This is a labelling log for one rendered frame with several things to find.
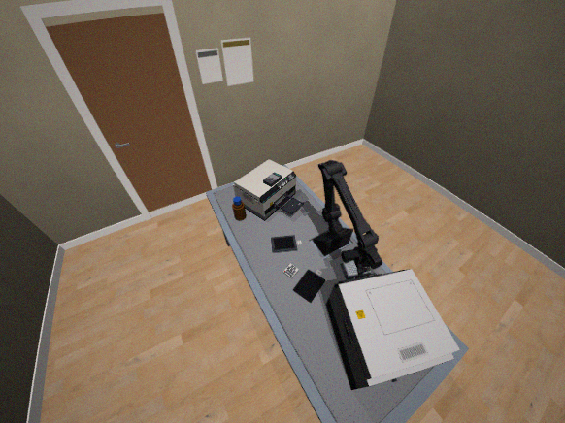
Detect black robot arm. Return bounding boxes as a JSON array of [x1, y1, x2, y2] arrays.
[[318, 160, 382, 269]]

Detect brown bottle with blue cap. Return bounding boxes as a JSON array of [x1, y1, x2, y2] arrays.
[[232, 196, 246, 220]]

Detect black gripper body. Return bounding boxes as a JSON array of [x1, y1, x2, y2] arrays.
[[353, 260, 370, 273]]

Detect white multi-well plate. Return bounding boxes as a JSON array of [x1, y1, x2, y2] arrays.
[[343, 260, 371, 276]]

